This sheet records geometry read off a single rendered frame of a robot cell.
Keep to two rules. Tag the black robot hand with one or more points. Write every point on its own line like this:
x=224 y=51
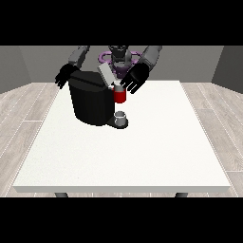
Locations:
x=64 y=75
x=136 y=78

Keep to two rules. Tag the small grey coffee pod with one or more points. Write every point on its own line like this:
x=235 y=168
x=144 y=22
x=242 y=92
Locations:
x=117 y=83

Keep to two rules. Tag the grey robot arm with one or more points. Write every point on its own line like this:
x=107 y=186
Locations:
x=78 y=56
x=151 y=56

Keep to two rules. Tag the red pod holder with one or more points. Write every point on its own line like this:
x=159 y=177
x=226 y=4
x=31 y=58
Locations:
x=120 y=95

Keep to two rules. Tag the pale grey machine lid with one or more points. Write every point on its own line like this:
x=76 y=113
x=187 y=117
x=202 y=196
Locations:
x=105 y=73

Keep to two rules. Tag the black coffee machine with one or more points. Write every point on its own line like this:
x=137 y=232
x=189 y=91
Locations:
x=90 y=98

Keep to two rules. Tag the grey trunk with purple rings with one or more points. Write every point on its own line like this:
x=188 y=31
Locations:
x=120 y=60

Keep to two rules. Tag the small grey cup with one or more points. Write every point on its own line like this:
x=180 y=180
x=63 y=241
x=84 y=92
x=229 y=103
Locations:
x=120 y=117

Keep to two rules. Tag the dark table leg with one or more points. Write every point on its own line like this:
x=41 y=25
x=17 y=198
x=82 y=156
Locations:
x=181 y=195
x=61 y=195

